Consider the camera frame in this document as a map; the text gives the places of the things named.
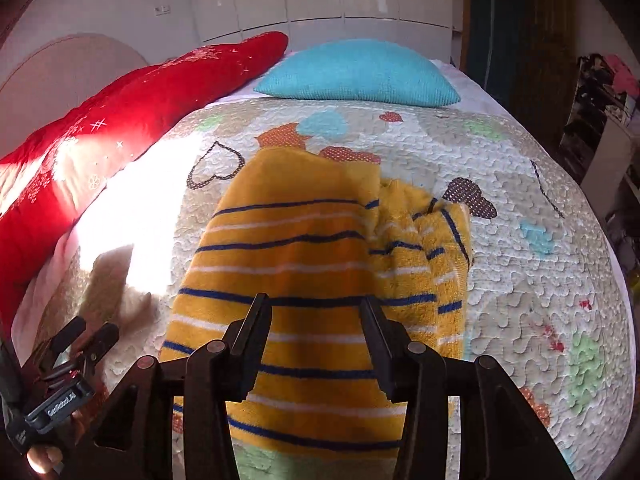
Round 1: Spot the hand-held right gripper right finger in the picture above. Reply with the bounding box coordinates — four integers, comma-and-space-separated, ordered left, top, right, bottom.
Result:
360, 296, 576, 480

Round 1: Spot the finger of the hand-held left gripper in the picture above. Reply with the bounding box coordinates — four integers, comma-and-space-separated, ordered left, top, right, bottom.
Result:
49, 323, 121, 377
31, 316, 87, 362

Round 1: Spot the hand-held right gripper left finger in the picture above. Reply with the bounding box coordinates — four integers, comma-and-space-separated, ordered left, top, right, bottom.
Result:
79, 292, 274, 480

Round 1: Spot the yellow striped knit sweater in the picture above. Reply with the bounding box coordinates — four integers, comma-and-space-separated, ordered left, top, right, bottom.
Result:
159, 147, 474, 462

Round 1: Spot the person's left hand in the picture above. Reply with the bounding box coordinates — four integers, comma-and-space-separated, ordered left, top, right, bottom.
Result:
26, 444, 65, 477

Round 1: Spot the pink fleece blanket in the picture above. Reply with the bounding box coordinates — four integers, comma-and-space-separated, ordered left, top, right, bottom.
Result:
10, 175, 166, 358

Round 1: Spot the patchwork heart-print quilt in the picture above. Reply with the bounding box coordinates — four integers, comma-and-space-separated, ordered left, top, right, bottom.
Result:
30, 97, 632, 480

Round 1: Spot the red embroidered duvet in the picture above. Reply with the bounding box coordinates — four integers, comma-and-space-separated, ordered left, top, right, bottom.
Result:
0, 31, 290, 321

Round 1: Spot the turquoise pillow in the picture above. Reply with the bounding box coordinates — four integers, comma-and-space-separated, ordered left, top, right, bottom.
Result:
253, 38, 461, 108

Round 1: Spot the round beige headboard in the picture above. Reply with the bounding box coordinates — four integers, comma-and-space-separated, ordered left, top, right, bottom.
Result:
0, 33, 151, 157

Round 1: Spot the cluttered white shelf unit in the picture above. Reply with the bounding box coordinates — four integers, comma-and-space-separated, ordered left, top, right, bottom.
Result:
555, 52, 640, 223

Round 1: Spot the brown wooden door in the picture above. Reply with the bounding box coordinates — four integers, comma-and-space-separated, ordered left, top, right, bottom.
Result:
465, 0, 576, 153

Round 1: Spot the pink cloth on shelf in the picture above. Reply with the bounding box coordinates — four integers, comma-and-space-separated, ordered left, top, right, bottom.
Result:
611, 55, 640, 95

